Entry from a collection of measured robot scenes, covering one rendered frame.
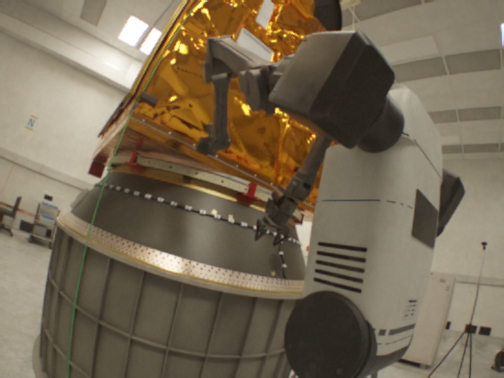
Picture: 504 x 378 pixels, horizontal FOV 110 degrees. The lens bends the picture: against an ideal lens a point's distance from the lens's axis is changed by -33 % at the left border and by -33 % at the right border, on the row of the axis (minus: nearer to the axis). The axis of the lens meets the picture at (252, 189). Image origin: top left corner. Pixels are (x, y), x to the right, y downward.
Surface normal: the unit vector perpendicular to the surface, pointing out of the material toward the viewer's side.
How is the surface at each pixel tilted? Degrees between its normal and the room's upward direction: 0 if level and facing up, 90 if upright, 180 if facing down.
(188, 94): 92
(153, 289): 90
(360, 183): 90
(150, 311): 90
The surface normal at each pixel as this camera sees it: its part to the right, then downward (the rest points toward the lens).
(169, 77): 0.38, 0.14
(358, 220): -0.79, -0.33
